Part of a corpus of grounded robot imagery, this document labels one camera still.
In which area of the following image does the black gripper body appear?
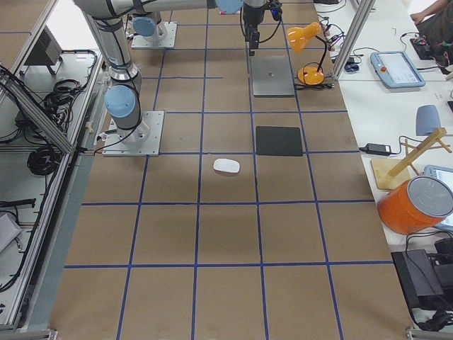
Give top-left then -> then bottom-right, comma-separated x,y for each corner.
244,23 -> 260,57

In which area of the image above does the silver laptop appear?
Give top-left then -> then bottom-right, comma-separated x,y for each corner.
251,55 -> 294,97

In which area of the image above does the black mousepad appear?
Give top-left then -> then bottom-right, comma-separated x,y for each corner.
256,126 -> 303,157

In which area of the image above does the white computer mouse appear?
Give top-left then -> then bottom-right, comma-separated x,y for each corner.
212,158 -> 241,174

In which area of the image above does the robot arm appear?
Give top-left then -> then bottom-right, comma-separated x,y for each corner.
74,1 -> 244,145
132,1 -> 282,57

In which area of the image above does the orange desk lamp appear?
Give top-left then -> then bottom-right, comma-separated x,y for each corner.
286,22 -> 328,86

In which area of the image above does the blue teach pendant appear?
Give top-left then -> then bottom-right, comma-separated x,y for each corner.
369,51 -> 425,89

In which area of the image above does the black power adapter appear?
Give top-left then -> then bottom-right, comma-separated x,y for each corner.
359,143 -> 393,157

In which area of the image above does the wooden stand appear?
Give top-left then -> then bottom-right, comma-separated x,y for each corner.
371,127 -> 452,191

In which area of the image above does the orange cylindrical bucket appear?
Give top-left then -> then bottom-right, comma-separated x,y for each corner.
377,176 -> 452,235

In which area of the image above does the black box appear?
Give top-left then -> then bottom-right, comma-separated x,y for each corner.
391,249 -> 446,310

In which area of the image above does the black lamp cable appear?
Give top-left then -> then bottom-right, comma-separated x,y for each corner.
294,81 -> 336,91

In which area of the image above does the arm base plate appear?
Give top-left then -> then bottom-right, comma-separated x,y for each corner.
132,21 -> 178,50
101,110 -> 165,157

